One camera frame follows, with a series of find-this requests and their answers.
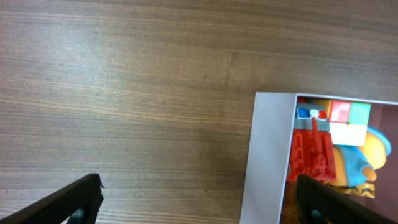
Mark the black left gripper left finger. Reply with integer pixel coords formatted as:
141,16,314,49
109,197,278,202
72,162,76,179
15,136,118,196
1,173,104,224

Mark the yellow round wheel toy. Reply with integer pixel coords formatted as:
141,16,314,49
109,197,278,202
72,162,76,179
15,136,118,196
343,182,375,198

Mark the orange duck toy blue hat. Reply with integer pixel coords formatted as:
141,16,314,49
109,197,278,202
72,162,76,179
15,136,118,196
329,126,392,187

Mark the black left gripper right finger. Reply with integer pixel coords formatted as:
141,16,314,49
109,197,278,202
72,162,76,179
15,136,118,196
295,174,395,224

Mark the multicolour puzzle cube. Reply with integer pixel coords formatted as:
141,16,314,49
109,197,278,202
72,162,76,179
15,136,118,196
315,99,371,146

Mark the red toy fire truck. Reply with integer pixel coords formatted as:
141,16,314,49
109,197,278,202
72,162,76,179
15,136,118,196
287,96,336,182

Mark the white pink-lined open box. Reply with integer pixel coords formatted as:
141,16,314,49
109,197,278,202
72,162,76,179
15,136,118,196
239,92,397,224

